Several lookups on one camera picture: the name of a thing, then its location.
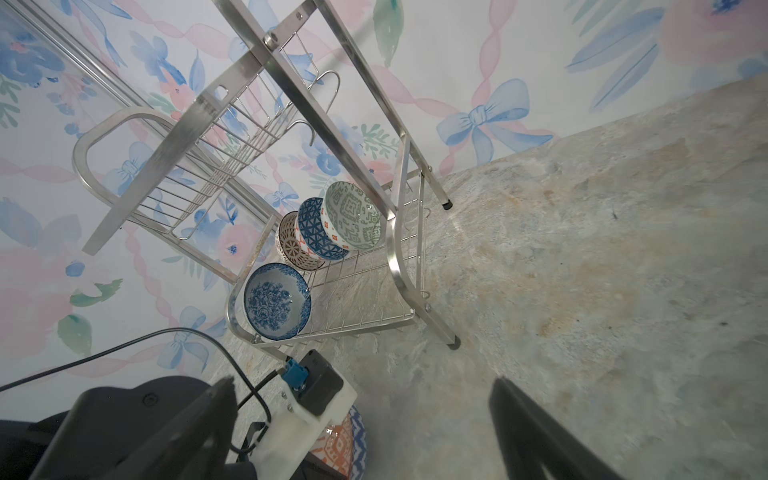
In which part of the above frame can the chrome wire dish rack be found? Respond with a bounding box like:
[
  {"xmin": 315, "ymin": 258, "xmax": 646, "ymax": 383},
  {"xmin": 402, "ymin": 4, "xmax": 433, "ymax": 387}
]
[{"xmin": 71, "ymin": 0, "xmax": 463, "ymax": 361}]

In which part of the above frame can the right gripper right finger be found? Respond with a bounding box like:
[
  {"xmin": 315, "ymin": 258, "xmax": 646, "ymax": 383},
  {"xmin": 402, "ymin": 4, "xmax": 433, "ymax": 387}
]
[{"xmin": 489, "ymin": 377, "xmax": 621, "ymax": 480}]

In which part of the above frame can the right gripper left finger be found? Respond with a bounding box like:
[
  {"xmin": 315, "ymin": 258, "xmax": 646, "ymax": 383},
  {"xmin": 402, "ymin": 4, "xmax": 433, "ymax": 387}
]
[{"xmin": 99, "ymin": 376, "xmax": 239, "ymax": 479}]

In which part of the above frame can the blue white floral bowl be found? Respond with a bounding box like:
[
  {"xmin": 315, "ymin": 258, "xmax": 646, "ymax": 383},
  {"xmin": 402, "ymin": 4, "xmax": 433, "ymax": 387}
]
[{"xmin": 243, "ymin": 263, "xmax": 312, "ymax": 341}]

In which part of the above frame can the white maroon patterned bowl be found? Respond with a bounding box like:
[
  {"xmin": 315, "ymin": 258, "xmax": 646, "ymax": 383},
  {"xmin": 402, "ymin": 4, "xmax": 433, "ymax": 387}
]
[{"xmin": 276, "ymin": 211, "xmax": 325, "ymax": 271}]

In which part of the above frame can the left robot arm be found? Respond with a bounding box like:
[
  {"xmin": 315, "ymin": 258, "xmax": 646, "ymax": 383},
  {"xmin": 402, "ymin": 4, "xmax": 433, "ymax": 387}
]
[{"xmin": 1, "ymin": 376, "xmax": 257, "ymax": 479}]

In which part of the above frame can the dark blue patterned bowl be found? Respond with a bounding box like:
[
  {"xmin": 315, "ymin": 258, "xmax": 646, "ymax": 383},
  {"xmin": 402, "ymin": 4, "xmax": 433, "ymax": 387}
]
[{"xmin": 296, "ymin": 197, "xmax": 349, "ymax": 261}]

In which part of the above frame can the pale green patterned bowl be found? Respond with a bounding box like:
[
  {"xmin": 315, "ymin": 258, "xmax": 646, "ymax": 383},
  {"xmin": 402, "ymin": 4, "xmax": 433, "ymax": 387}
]
[{"xmin": 320, "ymin": 181, "xmax": 382, "ymax": 251}]

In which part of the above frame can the orange patterned bowl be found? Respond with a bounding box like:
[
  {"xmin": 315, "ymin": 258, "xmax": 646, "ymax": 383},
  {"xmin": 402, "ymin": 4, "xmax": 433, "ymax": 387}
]
[{"xmin": 310, "ymin": 405, "xmax": 367, "ymax": 480}]

